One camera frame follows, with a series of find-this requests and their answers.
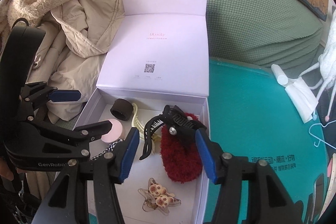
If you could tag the teal bubble mailer mat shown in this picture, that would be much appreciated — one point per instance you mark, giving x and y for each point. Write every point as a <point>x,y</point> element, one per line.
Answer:
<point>251,115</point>

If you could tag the beige puffer jacket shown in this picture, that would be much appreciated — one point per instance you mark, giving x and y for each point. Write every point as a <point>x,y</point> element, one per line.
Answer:
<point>78,36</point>

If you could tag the person left hand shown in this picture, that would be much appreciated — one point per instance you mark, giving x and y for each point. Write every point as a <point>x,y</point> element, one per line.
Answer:
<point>5,172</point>

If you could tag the clear star clip with bears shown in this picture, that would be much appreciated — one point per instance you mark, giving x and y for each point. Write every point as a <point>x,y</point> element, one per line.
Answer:
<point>158,198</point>

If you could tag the red fluffy scrunchie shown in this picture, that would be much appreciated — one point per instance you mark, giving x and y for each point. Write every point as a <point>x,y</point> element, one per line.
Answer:
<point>180,156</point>

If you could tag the smartphone in clear case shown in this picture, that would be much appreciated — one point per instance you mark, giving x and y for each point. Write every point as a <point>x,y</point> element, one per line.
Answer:
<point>315,200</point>

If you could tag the white phone stand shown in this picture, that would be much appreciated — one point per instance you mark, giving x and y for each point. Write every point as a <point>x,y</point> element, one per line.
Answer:
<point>306,98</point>

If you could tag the light blue wire hanger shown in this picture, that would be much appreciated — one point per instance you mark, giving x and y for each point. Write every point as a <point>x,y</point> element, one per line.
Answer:
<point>319,137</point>

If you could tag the white open gift box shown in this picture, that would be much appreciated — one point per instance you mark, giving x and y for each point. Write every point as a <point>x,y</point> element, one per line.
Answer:
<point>159,56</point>

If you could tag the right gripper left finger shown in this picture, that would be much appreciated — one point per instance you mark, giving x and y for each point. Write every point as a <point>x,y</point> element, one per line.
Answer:
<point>67,199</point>

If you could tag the black white gingham scrunchie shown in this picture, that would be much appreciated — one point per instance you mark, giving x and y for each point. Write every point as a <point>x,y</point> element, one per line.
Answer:
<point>110,148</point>

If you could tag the pink round compact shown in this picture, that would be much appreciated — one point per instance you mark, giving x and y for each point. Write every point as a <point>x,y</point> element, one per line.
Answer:
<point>115,133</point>

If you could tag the black belt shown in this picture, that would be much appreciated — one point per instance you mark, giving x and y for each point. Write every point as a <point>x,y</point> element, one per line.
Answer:
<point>122,109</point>

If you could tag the cream claw hair clip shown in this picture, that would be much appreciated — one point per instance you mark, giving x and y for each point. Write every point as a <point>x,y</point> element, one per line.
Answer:
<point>136,122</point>

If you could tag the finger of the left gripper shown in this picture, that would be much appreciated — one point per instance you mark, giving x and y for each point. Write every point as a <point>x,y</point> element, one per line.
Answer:
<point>94,131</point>
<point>64,95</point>

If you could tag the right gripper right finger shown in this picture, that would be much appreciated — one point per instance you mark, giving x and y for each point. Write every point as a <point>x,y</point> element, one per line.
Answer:
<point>268,199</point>

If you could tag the black claw hair clip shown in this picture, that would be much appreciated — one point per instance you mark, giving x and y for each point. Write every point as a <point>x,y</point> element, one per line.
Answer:
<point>177,123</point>

